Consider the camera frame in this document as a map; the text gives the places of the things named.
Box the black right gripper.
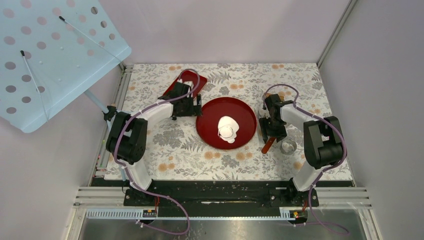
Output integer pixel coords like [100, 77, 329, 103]
[259, 116, 288, 143]

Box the round red tray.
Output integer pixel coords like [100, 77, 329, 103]
[196, 97, 257, 150]

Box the white dough ball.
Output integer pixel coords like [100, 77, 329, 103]
[217, 116, 240, 144]

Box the wooden double-ended rolling pin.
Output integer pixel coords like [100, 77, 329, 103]
[263, 92, 285, 102]

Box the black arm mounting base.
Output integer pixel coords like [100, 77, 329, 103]
[123, 180, 320, 208]

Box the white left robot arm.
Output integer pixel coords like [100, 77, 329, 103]
[105, 82, 202, 206]

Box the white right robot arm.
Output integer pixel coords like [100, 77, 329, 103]
[258, 94, 347, 206]

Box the rectangular red tray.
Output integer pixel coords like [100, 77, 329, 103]
[181, 70, 208, 96]

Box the light blue music stand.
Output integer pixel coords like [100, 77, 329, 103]
[0, 0, 133, 182]

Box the metal scraper wooden handle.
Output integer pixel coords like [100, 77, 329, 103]
[261, 137, 276, 154]

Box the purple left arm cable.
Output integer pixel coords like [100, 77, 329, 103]
[112, 68, 202, 236]

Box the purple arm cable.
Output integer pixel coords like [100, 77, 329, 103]
[262, 83, 351, 237]
[112, 68, 202, 236]

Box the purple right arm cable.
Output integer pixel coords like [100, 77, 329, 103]
[262, 83, 351, 237]

